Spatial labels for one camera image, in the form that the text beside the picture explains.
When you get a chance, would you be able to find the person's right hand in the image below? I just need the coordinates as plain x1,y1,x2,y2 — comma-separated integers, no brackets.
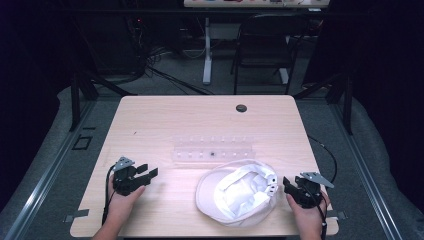
285,191,332,236

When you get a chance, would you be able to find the black metal stand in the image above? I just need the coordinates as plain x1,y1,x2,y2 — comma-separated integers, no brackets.
67,65,138,133
292,71,355,136

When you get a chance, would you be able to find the light background desk top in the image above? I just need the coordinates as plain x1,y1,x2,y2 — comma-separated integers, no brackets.
183,0,332,9

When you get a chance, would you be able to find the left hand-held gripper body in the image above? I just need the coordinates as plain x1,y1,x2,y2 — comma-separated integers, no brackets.
111,156,152,197

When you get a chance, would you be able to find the grey table bracket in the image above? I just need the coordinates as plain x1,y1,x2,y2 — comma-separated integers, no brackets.
325,209,348,222
62,208,91,224

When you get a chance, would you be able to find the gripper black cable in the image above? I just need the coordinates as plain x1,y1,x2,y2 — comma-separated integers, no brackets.
101,164,117,226
314,190,330,240

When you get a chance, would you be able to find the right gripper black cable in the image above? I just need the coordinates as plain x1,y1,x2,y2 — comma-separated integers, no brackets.
314,190,330,240

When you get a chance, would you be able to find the clear plastic rack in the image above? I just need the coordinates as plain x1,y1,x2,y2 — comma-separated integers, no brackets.
171,134,257,165

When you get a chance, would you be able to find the white cap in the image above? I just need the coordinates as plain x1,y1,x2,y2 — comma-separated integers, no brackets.
194,158,280,229

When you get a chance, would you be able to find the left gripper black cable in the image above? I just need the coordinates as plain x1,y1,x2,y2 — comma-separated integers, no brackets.
101,164,117,226

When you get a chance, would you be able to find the black folding chair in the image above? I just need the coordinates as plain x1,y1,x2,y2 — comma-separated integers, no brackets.
229,12,310,96

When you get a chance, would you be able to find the thin black cable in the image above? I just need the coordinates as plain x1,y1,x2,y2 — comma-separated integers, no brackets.
307,134,338,185

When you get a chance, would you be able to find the person's left hand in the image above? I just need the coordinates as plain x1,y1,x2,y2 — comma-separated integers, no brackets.
107,174,147,228

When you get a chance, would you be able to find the white desk leg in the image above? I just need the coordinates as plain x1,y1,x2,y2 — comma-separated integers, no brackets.
278,67,290,86
202,16,214,86

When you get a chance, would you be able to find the aluminium floor rail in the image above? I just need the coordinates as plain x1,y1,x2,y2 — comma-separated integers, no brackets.
327,101,405,240
2,99,98,240

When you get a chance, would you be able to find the bundle of floor cables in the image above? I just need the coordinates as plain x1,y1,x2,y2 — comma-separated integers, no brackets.
133,19,215,97

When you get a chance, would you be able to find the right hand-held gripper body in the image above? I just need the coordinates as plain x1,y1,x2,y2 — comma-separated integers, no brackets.
292,171,335,210

